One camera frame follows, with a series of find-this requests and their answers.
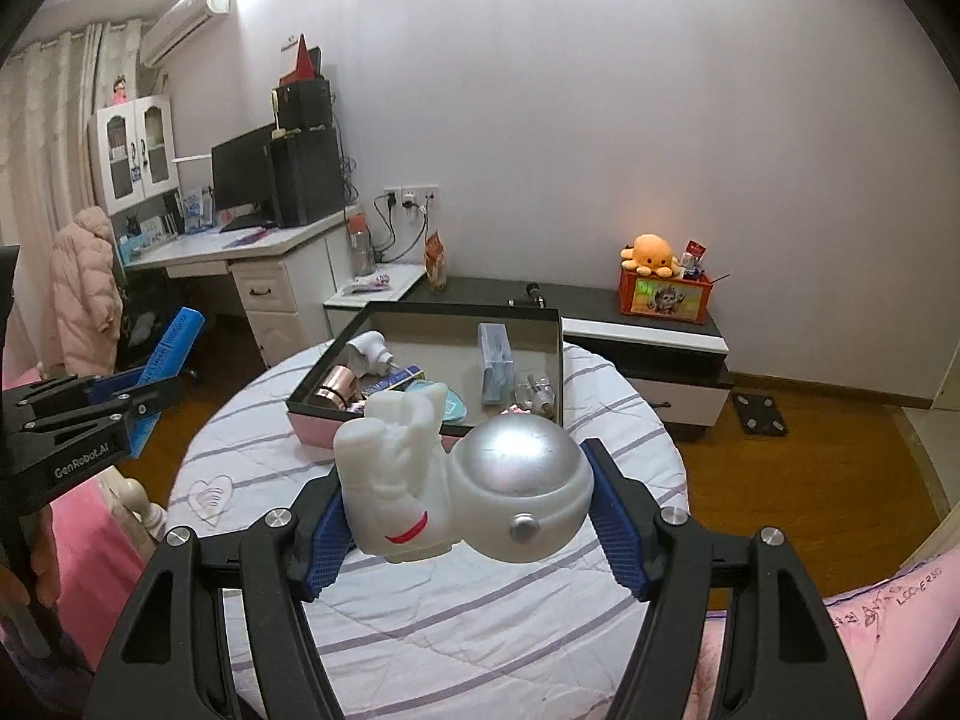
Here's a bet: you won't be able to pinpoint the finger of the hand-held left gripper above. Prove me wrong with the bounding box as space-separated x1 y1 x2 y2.
30 379 186 460
13 369 162 412

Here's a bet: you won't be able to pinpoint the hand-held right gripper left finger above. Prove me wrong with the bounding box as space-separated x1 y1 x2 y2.
79 465 361 720

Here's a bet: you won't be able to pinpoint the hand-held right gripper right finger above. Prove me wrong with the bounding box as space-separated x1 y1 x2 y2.
580 436 884 720

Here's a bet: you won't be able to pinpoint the long blue bar box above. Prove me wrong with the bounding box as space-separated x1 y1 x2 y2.
145 307 206 392

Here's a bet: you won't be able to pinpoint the white astronaut figure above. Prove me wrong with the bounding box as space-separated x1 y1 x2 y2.
331 380 596 566

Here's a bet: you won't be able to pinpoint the clear glass bottle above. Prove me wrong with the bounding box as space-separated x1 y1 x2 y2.
514 370 558 419

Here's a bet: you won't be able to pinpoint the rose gold metal cylinder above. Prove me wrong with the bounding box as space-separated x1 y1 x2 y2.
310 363 358 411

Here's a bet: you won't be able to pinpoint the dark blue gold-trimmed box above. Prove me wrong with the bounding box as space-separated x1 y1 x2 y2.
363 365 425 399

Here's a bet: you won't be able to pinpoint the clear plastic case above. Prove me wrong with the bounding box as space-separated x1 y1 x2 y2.
477 322 515 407

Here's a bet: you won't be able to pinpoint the black-rimmed pink storage box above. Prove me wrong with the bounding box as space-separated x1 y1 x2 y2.
286 303 565 458

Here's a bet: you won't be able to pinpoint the person's left hand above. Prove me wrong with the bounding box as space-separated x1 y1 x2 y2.
21 501 64 610

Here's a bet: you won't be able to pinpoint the pink down jacket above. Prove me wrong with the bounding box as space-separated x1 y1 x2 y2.
48 207 125 377

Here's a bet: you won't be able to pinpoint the black desk chair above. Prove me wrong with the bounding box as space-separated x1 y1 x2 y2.
112 270 205 385

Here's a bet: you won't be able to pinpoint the low black white cabinet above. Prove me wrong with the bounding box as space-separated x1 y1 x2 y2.
323 263 733 444

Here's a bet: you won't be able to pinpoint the black bathroom scale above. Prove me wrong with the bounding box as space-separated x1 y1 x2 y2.
730 389 789 438

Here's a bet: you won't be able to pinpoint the white desk with drawers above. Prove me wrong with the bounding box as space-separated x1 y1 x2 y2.
123 202 362 370

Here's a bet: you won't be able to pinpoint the red printed box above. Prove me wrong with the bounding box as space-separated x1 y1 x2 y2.
617 263 714 326

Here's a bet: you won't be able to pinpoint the white glass-door cabinet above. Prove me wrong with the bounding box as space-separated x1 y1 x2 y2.
88 93 182 215

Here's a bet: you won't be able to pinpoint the white curtain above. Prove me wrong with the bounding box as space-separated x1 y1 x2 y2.
0 21 145 257

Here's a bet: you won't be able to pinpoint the pink printed pillow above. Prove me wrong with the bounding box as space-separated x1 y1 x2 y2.
696 549 960 720

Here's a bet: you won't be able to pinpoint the black computer monitor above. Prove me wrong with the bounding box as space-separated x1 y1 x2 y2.
210 123 279 223

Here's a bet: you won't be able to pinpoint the orange octopus plush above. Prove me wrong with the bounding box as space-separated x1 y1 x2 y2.
619 233 683 277

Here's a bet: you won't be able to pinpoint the small items in red box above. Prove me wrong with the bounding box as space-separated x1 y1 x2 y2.
680 238 732 284

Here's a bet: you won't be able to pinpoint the bottle with orange cap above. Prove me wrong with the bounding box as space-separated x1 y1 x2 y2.
346 213 377 277

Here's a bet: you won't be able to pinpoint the orange snack bag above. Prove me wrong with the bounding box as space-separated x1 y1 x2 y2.
423 230 452 293

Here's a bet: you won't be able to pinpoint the black computer tower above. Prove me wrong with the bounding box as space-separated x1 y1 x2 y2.
269 127 347 228

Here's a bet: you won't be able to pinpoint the black box on tower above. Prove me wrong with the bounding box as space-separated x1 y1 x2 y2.
273 78 332 133

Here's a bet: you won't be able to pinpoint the white air conditioner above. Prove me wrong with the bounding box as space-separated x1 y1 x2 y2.
140 0 233 68

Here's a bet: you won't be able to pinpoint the red cone ornament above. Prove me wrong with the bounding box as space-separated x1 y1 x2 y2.
278 33 317 88

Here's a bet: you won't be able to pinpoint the white bed post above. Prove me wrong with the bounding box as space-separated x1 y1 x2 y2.
111 463 167 542

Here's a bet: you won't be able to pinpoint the black charging cables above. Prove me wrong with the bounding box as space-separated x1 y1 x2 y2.
372 191 432 265

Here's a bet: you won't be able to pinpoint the white wall outlet strip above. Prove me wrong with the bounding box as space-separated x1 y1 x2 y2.
383 183 440 215

